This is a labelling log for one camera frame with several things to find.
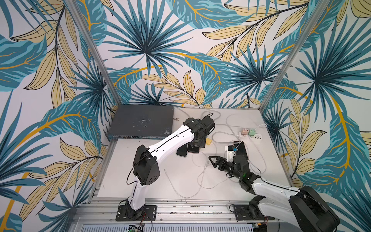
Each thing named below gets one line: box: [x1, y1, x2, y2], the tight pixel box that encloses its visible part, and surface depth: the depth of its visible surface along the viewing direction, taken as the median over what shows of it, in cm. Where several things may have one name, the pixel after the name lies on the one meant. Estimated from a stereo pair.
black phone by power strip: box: [235, 141, 249, 160], surface depth 99 cm
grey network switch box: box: [107, 104, 174, 139], surface depth 109 cm
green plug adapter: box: [248, 129, 257, 138], surface depth 102 cm
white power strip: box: [238, 131, 263, 142], surface depth 102 cm
